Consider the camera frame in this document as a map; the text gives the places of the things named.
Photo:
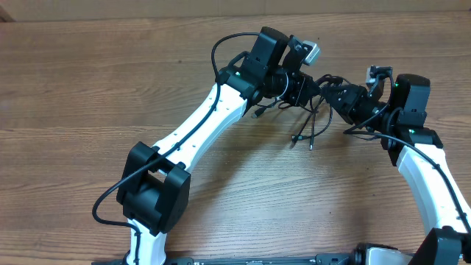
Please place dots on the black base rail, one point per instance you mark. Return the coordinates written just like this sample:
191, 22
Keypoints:
257, 260

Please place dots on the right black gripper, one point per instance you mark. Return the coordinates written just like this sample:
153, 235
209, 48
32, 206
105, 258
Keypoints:
346, 106

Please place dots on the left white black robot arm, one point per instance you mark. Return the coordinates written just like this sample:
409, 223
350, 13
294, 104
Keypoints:
153, 192

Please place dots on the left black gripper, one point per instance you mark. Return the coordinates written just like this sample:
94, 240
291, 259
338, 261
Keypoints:
298, 93

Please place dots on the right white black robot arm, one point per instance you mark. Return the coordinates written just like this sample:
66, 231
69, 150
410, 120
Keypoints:
393, 109

